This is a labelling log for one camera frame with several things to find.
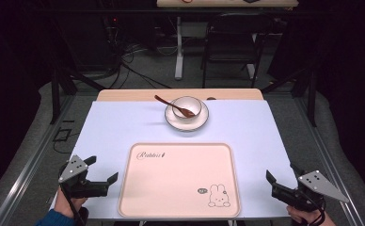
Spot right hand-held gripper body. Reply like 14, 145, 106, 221
271, 169, 350, 212

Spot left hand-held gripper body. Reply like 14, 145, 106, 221
57, 154, 110, 199

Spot person's left hand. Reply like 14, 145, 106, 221
54, 187, 87, 218

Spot person's right hand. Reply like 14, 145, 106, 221
286, 204, 329, 226

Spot pink rabbit print tray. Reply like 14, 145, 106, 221
118, 142, 242, 219

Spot light wooden table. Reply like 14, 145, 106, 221
95, 88, 264, 103

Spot black metal stand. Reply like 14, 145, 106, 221
260, 18, 319, 128
47, 18, 108, 125

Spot white dark-rimmed plate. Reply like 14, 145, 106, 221
164, 99, 210, 133

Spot brown wooden spoon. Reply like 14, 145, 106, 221
153, 94, 197, 119

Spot white ceramic bowl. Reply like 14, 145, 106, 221
171, 95, 203, 121

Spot white desk leg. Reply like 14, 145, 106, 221
174, 16, 185, 81
246, 32, 258, 80

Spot black chair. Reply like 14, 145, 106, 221
200, 11, 275, 89

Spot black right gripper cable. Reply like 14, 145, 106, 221
296, 189, 326, 226

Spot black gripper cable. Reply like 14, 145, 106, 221
296, 189, 326, 226
59, 184, 89, 226

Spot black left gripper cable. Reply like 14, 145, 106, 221
59, 184, 89, 226

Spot aluminium frame rail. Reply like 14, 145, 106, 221
294, 93, 365, 226
0, 93, 76, 226

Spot black floor cables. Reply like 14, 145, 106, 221
106, 15, 172, 90

